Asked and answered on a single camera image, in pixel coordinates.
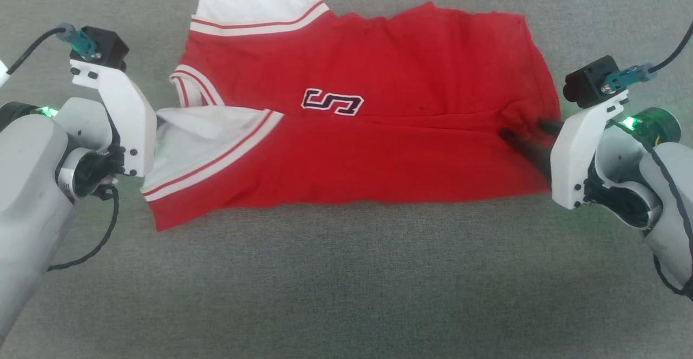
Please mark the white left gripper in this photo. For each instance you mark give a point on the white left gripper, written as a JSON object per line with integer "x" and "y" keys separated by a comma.
{"x": 127, "y": 126}

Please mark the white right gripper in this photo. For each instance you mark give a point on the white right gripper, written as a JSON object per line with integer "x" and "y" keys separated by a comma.
{"x": 574, "y": 158}

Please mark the red white jersey garment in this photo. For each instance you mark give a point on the red white jersey garment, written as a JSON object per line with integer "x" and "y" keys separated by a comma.
{"x": 379, "y": 153}

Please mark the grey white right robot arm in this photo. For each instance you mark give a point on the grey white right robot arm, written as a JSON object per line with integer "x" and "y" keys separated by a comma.
{"x": 671, "y": 185}

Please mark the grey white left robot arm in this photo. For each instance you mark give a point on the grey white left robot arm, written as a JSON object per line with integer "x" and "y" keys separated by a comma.
{"x": 27, "y": 196}

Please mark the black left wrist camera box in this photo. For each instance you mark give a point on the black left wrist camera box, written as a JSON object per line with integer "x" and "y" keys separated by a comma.
{"x": 105, "y": 45}

